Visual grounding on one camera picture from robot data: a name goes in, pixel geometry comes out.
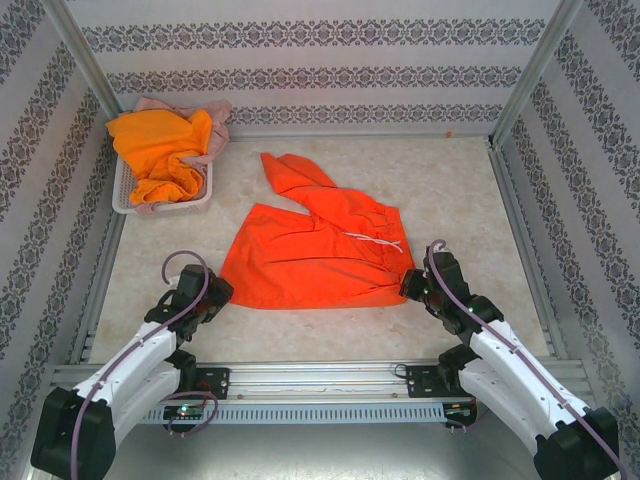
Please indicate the red-orange shorts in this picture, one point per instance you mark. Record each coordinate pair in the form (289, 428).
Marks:
(300, 250)

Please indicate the yellow-orange shorts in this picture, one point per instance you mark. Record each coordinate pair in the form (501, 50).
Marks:
(150, 140)

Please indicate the pink shorts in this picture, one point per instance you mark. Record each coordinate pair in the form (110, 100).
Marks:
(219, 114)

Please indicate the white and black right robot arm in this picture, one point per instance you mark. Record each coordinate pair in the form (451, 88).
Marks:
(515, 370)

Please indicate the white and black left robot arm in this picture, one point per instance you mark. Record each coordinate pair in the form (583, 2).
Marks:
(140, 345)

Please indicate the left controller board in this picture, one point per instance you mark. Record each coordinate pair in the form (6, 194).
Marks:
(185, 411)

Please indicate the controller board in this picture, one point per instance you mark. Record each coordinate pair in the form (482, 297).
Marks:
(185, 411)
(460, 410)

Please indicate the right controller board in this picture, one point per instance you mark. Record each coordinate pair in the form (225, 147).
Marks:
(460, 410)

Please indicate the white plastic basket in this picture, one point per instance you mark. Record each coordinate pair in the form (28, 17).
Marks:
(125, 196)

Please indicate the grey metal shelf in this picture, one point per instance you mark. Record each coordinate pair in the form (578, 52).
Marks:
(320, 455)

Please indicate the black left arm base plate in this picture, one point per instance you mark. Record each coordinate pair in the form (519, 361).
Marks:
(215, 382)

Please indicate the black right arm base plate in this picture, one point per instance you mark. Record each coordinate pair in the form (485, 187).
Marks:
(420, 382)

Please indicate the aluminium side rail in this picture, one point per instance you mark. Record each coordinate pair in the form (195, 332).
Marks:
(530, 260)
(95, 300)

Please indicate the aluminium mounting rail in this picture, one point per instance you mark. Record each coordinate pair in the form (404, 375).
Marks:
(320, 380)

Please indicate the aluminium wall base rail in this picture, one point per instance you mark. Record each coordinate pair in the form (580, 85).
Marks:
(350, 134)

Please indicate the aluminium frame post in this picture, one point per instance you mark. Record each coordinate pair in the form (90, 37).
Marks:
(82, 55)
(537, 75)

